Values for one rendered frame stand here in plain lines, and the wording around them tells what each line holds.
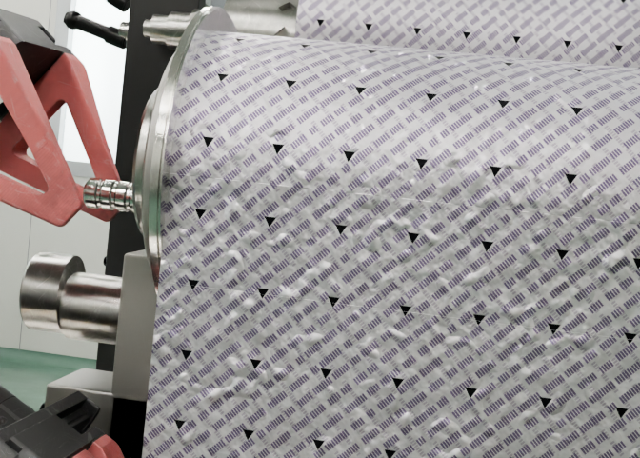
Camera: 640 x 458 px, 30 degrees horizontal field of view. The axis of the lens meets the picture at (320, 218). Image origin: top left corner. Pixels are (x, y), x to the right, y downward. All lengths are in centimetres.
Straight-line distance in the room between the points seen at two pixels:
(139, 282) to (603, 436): 23
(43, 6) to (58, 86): 600
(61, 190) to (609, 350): 23
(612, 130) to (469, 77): 6
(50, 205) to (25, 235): 606
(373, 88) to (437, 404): 13
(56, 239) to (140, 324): 593
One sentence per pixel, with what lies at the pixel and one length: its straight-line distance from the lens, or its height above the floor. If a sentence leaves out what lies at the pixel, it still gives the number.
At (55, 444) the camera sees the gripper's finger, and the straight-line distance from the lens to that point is 51.
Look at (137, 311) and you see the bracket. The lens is 58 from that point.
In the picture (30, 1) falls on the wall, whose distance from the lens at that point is 662.
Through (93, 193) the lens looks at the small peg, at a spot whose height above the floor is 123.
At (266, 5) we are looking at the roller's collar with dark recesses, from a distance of 79.
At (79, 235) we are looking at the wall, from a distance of 646.
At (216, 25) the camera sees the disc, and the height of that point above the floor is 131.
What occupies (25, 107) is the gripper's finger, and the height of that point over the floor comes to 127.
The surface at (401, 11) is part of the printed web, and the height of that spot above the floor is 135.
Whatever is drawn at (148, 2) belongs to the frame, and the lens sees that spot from 86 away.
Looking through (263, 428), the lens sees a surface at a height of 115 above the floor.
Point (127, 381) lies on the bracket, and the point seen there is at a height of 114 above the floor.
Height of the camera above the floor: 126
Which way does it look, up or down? 3 degrees down
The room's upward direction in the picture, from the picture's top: 6 degrees clockwise
